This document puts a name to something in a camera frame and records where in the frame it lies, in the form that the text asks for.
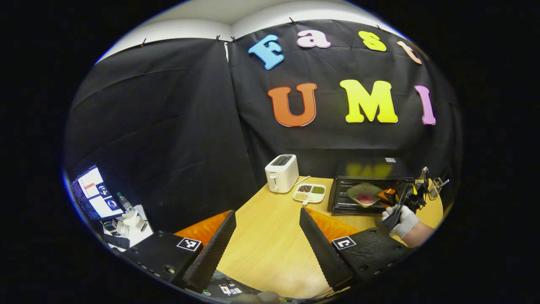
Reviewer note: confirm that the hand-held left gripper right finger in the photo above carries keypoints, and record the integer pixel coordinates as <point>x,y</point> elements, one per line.
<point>322,249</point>

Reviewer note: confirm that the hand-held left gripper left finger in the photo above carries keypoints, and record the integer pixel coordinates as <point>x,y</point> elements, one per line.
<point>213,249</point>

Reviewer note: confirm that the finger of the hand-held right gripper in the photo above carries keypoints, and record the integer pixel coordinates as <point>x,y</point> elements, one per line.
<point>387,196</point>

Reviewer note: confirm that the pale plate with pink food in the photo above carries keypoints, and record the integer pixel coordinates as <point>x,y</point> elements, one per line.
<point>363,195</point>

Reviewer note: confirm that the black electric oven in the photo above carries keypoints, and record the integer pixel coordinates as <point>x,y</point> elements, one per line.
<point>363,169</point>

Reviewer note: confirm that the white divided snack dish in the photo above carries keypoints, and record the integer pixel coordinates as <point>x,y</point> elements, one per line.
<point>310,192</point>

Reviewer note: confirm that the white paper boxes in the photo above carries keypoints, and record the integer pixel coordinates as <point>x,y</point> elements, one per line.
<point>133,226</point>

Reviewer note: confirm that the white toaster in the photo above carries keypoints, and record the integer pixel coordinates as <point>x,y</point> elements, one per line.
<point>282,173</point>

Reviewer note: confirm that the clear plastic water bottle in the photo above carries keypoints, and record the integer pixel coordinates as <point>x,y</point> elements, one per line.
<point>125,203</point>

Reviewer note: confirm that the black backdrop cloth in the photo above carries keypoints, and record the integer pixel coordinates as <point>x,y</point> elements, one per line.
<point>168,126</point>

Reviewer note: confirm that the laptop with lit screen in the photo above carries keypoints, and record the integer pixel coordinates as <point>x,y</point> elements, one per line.
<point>95,194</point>

